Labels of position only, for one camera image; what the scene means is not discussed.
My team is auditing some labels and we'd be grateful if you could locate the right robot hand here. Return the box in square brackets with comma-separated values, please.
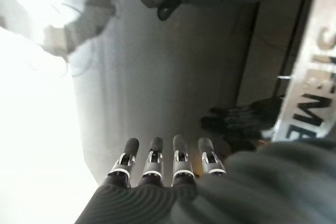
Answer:
[75, 134, 336, 224]

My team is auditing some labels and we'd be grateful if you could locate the open black dishwasher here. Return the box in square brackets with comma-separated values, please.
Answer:
[60, 0, 336, 183]

